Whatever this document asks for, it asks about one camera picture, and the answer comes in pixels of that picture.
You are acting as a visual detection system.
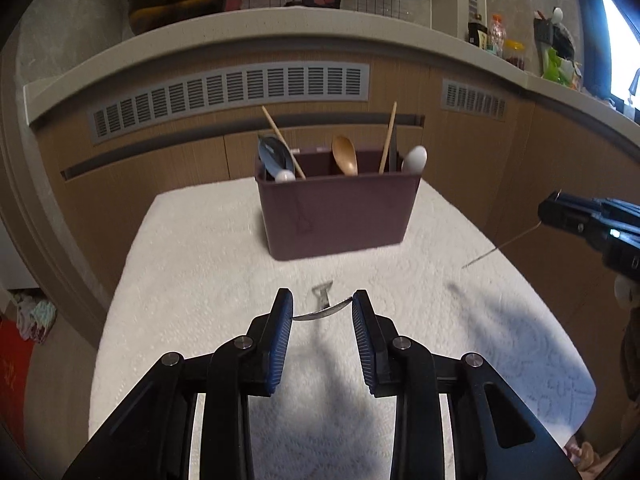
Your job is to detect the blue-grey plastic spoon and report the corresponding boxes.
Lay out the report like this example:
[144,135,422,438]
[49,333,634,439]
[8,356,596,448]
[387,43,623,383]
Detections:
[257,134,297,179]

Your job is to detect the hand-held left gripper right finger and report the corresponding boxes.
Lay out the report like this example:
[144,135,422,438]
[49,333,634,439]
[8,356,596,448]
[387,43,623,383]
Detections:
[351,289,583,480]

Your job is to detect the white round-bowl spoon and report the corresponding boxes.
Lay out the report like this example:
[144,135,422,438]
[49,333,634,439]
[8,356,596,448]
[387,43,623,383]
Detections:
[401,146,428,173]

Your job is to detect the short grey cabinet vent grille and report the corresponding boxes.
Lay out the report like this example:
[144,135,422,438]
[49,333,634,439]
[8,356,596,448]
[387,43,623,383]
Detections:
[441,79,508,121]

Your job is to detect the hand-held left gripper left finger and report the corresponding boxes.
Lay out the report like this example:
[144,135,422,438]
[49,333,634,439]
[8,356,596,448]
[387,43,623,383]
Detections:
[62,287,296,480]

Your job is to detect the green plastic bag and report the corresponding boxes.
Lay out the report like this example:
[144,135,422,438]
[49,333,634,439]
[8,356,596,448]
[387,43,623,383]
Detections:
[542,47,576,83]

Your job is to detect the jar with yellow lid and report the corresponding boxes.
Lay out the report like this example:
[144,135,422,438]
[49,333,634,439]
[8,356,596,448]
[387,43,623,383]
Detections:
[502,40,527,70]

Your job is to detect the thin wooden chopstick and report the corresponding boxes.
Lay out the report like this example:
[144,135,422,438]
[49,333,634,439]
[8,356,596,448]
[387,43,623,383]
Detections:
[462,220,543,269]

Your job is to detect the kitchen window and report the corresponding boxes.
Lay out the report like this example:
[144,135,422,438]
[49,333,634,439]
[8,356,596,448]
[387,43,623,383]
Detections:
[575,0,640,111]

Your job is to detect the maroon plastic utensil holder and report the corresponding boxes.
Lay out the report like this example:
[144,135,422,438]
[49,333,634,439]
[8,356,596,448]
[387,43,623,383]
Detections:
[254,147,422,262]

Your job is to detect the long grey cabinet vent grille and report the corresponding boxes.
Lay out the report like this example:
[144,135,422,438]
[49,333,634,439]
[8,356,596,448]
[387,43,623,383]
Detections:
[89,62,371,141]

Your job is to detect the dark sauce bottle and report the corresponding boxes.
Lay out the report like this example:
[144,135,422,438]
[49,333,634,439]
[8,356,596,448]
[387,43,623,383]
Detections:
[467,12,488,48]

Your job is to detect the black wall utensil caddy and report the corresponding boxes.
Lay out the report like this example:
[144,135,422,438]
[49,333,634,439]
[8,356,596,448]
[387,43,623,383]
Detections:
[532,7,576,58]

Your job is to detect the white textured table cloth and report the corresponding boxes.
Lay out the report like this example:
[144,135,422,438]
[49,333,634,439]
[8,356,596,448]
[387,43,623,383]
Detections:
[89,175,598,480]

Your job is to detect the colourful crumpled cloth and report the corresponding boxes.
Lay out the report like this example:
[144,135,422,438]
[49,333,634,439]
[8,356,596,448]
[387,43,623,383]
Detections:
[10,292,56,343]

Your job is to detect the metal fork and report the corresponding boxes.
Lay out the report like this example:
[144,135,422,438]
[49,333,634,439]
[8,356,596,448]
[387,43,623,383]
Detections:
[292,282,355,322]

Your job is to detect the red mat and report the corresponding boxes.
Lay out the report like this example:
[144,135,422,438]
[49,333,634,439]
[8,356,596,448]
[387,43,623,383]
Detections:
[0,320,33,411]

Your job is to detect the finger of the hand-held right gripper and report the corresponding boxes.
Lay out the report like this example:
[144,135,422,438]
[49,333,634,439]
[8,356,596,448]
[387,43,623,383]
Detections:
[555,190,640,226]
[538,196,618,248]

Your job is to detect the wooden spoon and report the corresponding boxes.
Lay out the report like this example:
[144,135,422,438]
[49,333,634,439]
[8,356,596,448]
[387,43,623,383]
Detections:
[331,135,359,177]

